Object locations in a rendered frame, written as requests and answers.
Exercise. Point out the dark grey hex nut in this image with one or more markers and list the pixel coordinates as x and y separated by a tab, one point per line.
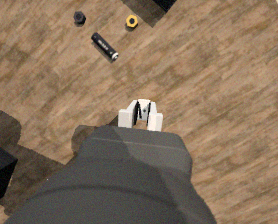
79	17

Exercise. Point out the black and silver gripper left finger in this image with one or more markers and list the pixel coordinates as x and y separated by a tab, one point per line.
128	117

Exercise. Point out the grey three-compartment bin rack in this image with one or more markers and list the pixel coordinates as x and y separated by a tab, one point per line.
165	4

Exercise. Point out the yellow hex nut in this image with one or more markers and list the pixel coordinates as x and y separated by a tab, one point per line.
132	22

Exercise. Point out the black aa battery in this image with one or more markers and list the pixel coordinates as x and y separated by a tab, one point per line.
104	46

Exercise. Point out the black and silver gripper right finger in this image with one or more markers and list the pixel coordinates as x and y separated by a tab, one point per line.
154	119

